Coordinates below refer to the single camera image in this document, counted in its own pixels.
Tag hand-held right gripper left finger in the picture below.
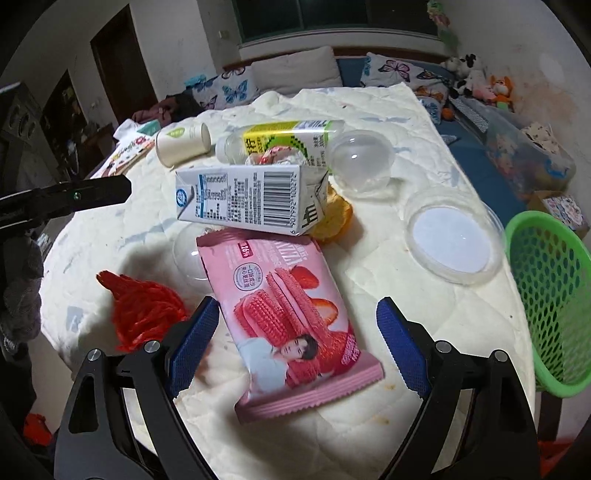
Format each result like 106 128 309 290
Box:
53 296 221 480

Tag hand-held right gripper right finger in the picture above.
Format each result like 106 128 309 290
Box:
375 296 541 480

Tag pink snack packet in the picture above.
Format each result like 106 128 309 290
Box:
196 231 385 424

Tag clear plastic cup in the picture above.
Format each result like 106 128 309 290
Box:
404 188 505 283

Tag green plastic basket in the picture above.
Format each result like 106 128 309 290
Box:
504 211 591 398

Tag person's left hand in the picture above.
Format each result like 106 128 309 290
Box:
0 231 43 361

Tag colourful magazine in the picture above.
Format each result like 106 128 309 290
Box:
90 134 155 178

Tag cream quilted blanket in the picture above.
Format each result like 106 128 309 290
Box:
39 85 539 480

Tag dark wooden cabinet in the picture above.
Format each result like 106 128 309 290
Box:
39 69 116 162

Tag clear plastic dome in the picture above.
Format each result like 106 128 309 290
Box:
172 223 218 281
325 129 397 193

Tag black speaker box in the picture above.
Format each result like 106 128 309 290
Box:
0 83 44 145

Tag pink clothes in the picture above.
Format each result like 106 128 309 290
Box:
134 102 178 123

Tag white paper cup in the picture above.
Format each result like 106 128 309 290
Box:
156 121 212 167

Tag brown wooden door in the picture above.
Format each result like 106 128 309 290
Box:
90 18 158 125

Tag dark cloth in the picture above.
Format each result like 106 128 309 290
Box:
164 90 201 123

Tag orange yellow wrapper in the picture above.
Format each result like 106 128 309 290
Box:
314 185 354 243

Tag white blue milk carton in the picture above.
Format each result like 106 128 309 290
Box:
175 164 331 237

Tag butterfly print pillow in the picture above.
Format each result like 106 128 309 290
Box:
360 52 455 90
185 65 259 112

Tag red cloth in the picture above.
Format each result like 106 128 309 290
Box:
25 413 52 446

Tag red plastic object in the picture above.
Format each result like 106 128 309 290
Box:
538 440 573 476

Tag blue bed sheet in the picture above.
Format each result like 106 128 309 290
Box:
335 55 529 204

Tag cardboard box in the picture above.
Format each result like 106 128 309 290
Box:
526 191 589 232

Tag yellow green label plastic bottle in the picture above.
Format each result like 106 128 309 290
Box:
215 119 347 169

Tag clear plastic storage box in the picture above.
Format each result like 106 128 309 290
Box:
480 111 577 195

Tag beige pillow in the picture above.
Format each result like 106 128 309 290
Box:
249 46 343 95

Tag grey patterned panel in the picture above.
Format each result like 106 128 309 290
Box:
450 95 490 134

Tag patterned cloth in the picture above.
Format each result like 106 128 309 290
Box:
522 121 566 155

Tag black white plush toy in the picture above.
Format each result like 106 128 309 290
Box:
450 74 481 97

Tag orange fox plush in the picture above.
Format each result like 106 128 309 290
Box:
489 76 515 109

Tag black white cow plush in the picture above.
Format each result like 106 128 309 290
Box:
441 54 478 79

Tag dark window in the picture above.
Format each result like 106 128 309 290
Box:
231 0 437 44

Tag hanging paper decoration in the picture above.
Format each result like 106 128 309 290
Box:
427 0 460 49

